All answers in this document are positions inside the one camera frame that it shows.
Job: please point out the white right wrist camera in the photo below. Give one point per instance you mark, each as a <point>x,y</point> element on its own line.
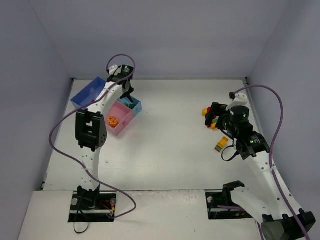
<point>238,99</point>

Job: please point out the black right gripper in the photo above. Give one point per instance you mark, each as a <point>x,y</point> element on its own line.
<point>215,113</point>

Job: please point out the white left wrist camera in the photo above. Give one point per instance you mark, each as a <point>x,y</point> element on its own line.
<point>112,69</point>

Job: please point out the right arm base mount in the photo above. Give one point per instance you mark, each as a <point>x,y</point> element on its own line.
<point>219,208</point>

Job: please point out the small yellow lego brick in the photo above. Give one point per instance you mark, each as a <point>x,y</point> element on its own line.
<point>204,112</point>

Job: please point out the green number two lego cube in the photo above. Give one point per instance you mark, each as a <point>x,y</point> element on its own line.
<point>131,106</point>

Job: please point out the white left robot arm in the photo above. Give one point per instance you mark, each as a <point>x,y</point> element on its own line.
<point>90,127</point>

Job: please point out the light blue container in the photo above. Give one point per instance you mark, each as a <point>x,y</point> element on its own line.
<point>134,104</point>

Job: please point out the pink container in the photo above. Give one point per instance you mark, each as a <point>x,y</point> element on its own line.
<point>124,116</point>

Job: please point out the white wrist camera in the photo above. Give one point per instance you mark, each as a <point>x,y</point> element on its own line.
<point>112,69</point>
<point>238,99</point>

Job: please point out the dark blue container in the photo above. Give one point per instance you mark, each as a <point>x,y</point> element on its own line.
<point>89,93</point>

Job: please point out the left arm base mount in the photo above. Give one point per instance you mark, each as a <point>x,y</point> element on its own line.
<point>103,211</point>

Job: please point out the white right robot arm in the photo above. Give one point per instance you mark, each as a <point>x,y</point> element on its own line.
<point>279,216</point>

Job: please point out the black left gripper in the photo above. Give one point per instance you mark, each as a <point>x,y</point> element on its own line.
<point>126,85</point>

